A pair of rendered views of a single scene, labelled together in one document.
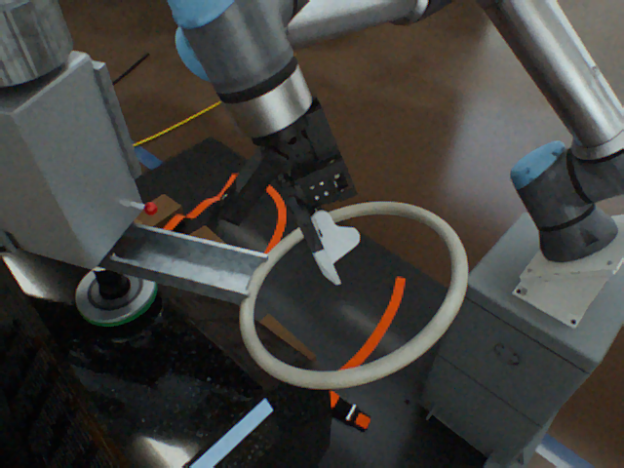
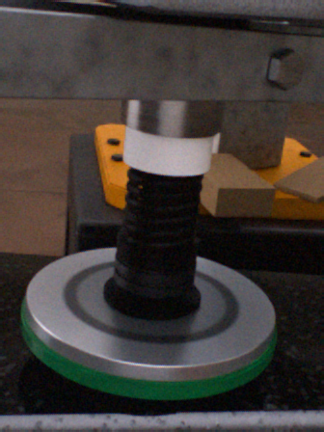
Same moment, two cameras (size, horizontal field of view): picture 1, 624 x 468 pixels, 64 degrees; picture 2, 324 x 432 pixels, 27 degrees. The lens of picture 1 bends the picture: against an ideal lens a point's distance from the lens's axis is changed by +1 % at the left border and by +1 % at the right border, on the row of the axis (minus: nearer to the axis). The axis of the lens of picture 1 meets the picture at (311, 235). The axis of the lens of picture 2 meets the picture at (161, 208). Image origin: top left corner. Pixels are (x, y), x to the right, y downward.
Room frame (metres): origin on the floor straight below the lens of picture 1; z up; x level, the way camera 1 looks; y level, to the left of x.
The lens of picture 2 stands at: (1.14, 0.13, 1.15)
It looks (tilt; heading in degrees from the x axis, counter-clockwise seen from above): 20 degrees down; 127
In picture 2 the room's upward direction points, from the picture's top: 6 degrees clockwise
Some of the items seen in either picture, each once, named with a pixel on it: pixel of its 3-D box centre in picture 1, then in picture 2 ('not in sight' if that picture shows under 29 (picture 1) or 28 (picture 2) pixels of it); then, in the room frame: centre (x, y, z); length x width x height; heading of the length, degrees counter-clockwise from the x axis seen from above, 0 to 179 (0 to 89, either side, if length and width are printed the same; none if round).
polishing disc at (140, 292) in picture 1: (116, 289); (150, 303); (0.83, 0.55, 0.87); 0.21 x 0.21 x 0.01
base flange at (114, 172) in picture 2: not in sight; (216, 165); (0.40, 1.30, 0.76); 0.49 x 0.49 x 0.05; 47
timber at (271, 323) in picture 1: (282, 349); not in sight; (1.09, 0.13, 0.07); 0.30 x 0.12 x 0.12; 45
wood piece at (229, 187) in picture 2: not in sight; (223, 182); (0.55, 1.09, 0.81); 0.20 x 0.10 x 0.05; 145
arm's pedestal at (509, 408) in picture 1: (514, 349); not in sight; (0.89, -0.72, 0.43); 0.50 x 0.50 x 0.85; 48
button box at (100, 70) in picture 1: (106, 123); not in sight; (0.91, 0.45, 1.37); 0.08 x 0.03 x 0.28; 72
